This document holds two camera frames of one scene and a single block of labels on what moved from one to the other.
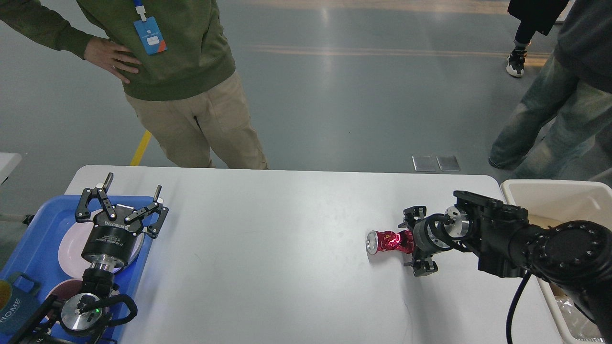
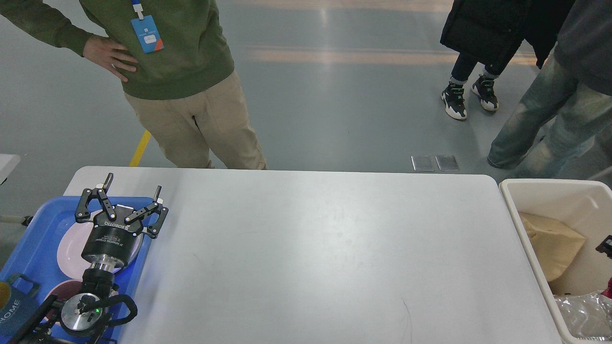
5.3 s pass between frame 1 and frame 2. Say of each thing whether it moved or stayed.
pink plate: stayed
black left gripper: stayed
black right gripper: moved
